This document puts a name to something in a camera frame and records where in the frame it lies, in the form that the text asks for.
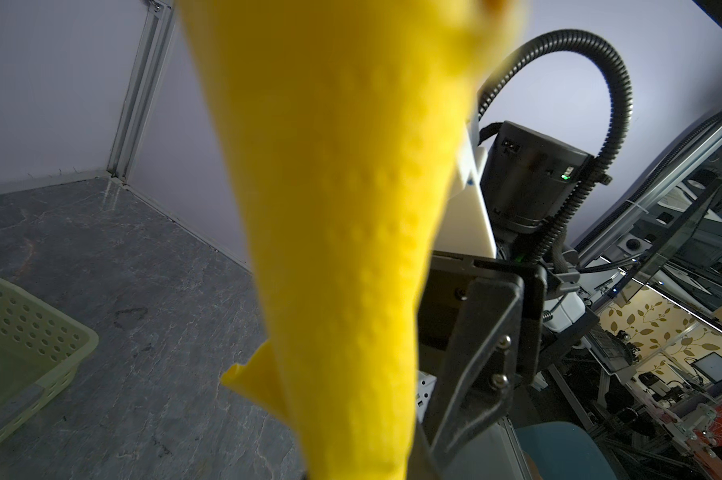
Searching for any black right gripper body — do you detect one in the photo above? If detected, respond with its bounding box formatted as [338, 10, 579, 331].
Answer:
[417, 253, 547, 384]

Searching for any aluminium frame corner post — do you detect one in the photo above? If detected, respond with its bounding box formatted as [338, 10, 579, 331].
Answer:
[107, 1, 176, 182]

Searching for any yellow paper napkin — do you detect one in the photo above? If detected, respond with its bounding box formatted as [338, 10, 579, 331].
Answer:
[179, 1, 525, 479]

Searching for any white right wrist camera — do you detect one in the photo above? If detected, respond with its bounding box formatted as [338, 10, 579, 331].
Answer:
[434, 120, 497, 259]

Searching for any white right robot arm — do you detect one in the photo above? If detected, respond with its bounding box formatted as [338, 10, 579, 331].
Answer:
[409, 122, 593, 479]

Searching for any black corrugated right cable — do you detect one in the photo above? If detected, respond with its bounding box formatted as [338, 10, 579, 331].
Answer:
[476, 28, 635, 265]

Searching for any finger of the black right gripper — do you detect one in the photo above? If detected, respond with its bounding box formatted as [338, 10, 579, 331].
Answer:
[422, 275, 523, 468]

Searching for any light green perforated basket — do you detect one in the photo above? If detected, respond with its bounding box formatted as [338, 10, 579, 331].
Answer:
[0, 278, 99, 444]

